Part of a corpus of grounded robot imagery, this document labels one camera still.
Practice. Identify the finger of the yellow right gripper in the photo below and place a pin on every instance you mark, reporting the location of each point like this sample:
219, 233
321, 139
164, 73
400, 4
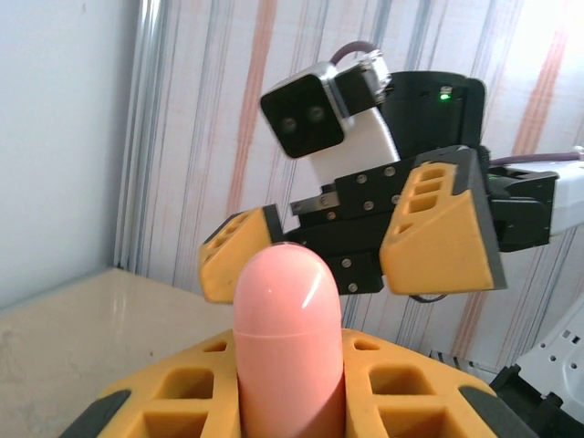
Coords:
219, 255
438, 246

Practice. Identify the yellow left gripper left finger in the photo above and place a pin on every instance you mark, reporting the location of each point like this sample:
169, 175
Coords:
219, 360

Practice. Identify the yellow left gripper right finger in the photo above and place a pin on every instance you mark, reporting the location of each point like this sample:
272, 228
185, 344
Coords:
358, 365

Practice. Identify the pink earbud charging case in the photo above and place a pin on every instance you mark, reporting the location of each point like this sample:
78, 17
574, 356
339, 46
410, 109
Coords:
287, 319

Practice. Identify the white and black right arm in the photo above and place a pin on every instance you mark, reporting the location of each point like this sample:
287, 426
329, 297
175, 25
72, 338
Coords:
566, 205

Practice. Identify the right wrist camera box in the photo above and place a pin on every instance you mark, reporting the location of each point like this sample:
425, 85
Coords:
301, 114

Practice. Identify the striped enclosure side panel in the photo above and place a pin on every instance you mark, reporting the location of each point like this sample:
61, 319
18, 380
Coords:
219, 137

